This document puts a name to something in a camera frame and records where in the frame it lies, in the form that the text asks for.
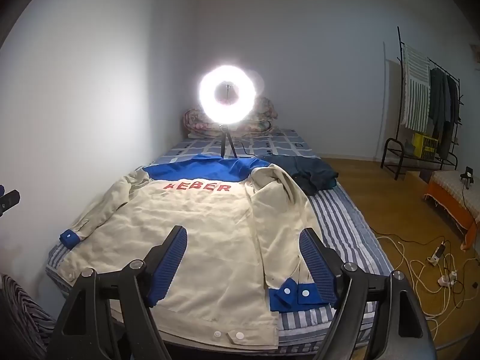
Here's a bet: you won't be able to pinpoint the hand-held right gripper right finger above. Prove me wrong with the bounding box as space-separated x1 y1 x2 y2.
299 227 438 360

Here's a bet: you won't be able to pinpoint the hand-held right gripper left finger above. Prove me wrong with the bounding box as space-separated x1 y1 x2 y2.
47 225 188 360

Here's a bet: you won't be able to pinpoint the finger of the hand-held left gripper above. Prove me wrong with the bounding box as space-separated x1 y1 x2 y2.
0 189 21 217

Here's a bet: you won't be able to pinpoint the cream and blue jacket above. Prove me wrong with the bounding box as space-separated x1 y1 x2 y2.
58 155 331 349

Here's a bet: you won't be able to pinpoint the black metal clothes rack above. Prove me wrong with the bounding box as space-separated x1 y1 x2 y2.
380 26 464 181

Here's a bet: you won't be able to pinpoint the striped quilted bedspread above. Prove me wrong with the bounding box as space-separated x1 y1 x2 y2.
45 127 394 349

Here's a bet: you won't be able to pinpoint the dark teal garment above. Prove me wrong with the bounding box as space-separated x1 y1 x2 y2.
259 154 338 196

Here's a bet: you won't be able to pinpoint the black white striped cloth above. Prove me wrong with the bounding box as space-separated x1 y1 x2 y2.
0 274 57 360

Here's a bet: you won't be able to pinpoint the black tripod legs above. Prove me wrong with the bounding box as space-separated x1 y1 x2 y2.
219 123 239 159

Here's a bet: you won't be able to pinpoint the folded floral quilt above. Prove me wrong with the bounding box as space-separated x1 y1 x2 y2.
182 97 276 139

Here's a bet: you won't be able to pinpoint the yellow box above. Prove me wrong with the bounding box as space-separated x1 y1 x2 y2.
412 132 439 160

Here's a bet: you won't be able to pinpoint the small black device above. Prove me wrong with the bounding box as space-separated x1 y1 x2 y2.
460 166 475 192

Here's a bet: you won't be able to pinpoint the dark green hanging jacket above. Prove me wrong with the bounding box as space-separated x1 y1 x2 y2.
427 67 451 160

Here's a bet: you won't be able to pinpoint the green striped hanging towel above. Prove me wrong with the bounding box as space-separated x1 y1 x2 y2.
400 43 432 130

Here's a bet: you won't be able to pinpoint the black hanging garment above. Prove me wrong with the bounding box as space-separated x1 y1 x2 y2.
447 75 463 126

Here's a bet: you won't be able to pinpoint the white floor cable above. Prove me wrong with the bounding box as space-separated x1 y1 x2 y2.
375 232 454 342

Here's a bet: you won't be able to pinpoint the black floor cable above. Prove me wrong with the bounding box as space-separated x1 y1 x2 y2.
442 190 480 308

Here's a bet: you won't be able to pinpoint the ring light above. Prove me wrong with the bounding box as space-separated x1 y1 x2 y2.
198 64 260 125

